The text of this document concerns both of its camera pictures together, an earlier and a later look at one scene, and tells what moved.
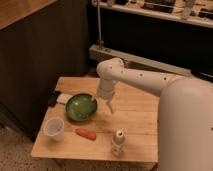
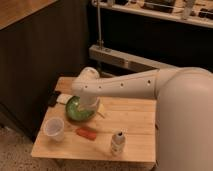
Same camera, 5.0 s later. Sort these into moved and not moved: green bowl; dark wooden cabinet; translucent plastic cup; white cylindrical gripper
Moved: white cylindrical gripper
Not moved: translucent plastic cup; dark wooden cabinet; green bowl
